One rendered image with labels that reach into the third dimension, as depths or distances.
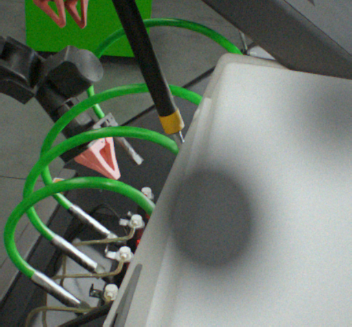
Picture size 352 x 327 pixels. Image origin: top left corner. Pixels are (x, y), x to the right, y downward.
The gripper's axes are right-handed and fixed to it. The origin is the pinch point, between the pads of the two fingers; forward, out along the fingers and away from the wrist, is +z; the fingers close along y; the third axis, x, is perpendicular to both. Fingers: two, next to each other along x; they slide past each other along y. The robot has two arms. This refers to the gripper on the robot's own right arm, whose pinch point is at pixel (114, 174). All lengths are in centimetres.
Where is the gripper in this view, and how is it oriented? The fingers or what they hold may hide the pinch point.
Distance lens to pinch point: 93.4
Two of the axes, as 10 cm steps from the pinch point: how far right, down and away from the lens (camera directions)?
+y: 7.1, -4.0, -5.7
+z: 5.8, 8.0, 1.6
